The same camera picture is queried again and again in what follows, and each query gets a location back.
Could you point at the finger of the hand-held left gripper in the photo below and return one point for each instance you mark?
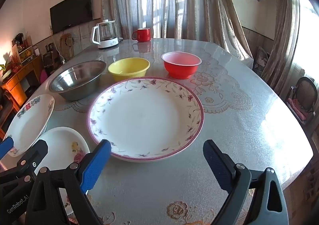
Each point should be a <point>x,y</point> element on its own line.
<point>37,151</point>
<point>6,146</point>

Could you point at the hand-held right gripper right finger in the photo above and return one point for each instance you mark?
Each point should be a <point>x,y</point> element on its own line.
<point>216,162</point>

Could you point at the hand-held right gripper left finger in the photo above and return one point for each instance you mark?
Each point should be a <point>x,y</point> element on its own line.
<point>96,165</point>

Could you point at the small white rose plate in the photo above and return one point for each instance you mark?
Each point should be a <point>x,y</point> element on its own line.
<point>63,145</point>

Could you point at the white plate with red print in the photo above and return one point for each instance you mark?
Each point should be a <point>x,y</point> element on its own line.
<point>27,125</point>

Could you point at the large pink-rimmed floral plate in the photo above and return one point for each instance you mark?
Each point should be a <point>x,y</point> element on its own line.
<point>144,118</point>

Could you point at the stainless steel bowl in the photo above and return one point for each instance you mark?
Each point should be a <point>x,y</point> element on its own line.
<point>74,80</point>

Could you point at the yellow plastic bowl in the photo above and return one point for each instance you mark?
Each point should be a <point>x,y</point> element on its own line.
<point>129,68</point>

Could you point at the red plastic bowl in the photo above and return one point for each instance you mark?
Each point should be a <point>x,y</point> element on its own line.
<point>180,64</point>

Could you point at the orange wooden cabinet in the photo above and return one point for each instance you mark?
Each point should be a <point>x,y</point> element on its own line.
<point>22,75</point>

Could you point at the pink ball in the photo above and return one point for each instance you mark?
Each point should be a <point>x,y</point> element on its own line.
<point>43,77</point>

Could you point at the potted green plant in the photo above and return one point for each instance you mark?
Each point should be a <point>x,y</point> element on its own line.
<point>5,65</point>

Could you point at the small old television set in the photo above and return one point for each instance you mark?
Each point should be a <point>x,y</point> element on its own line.
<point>48,60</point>

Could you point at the white power strip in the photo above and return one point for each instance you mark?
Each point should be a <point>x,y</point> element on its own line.
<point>62,60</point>

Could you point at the small shelf with ornaments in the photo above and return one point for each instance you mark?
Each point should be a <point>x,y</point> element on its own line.
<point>23,52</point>

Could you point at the dark wooden armchair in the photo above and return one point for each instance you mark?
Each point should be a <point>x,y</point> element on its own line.
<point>302,95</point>

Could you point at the light wooden chair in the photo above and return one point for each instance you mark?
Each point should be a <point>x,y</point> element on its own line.
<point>66,45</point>

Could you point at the leaning framed picture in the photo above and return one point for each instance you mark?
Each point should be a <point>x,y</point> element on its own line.
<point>261,58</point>

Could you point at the white glass electric kettle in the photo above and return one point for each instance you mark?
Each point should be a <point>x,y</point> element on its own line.
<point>106,35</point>

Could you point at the red mug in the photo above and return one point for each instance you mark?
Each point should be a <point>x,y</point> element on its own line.
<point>143,35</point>

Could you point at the black flat television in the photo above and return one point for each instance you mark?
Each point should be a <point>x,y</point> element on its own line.
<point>71,12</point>

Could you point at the beige side curtain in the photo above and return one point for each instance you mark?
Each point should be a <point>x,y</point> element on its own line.
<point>284,28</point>

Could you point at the beige window curtain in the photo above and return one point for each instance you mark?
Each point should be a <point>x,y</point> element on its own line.
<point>174,3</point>

